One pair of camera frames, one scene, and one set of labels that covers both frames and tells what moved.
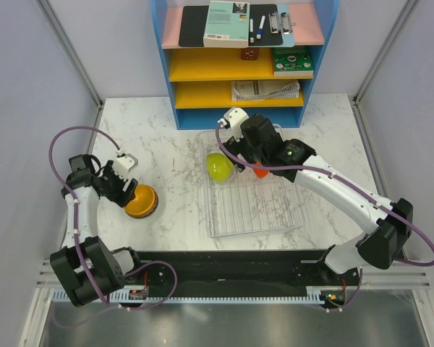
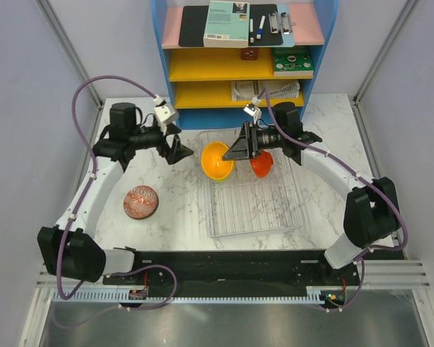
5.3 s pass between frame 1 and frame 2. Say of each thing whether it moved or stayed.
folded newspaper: stayed
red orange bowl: stayed
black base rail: stayed
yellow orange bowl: moved
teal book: stayed
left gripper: moved
